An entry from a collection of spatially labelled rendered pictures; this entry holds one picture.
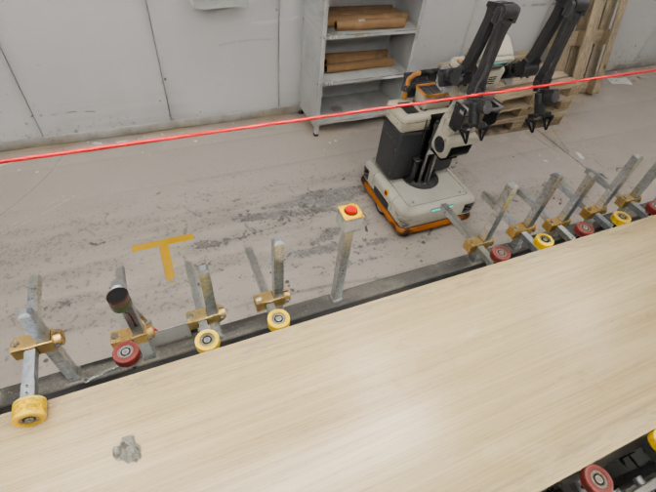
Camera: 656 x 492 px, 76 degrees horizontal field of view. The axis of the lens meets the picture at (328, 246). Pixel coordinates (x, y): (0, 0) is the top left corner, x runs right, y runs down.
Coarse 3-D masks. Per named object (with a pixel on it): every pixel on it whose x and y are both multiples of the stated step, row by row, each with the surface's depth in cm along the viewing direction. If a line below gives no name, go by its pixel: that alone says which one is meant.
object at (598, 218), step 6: (558, 186) 230; (564, 186) 228; (564, 192) 228; (570, 192) 225; (582, 204) 220; (588, 204) 219; (594, 216) 215; (600, 216) 213; (600, 222) 212; (606, 222) 211; (606, 228) 210
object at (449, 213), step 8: (440, 208) 210; (448, 208) 207; (448, 216) 205; (456, 216) 203; (456, 224) 201; (464, 224) 200; (464, 232) 197; (480, 248) 190; (480, 256) 190; (488, 256) 187; (488, 264) 186
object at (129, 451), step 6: (126, 438) 116; (132, 438) 117; (120, 444) 115; (126, 444) 115; (132, 444) 115; (138, 444) 116; (114, 450) 113; (120, 450) 114; (126, 450) 113; (132, 450) 115; (138, 450) 114; (114, 456) 113; (120, 456) 113; (126, 456) 113; (132, 456) 113; (138, 456) 113; (126, 462) 113; (132, 462) 113
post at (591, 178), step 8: (592, 176) 189; (584, 184) 193; (592, 184) 192; (576, 192) 198; (584, 192) 195; (576, 200) 198; (568, 208) 203; (560, 216) 209; (568, 216) 206; (552, 232) 216
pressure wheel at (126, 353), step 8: (120, 344) 135; (128, 344) 135; (136, 344) 136; (112, 352) 133; (120, 352) 134; (128, 352) 134; (136, 352) 134; (120, 360) 131; (128, 360) 132; (136, 360) 134
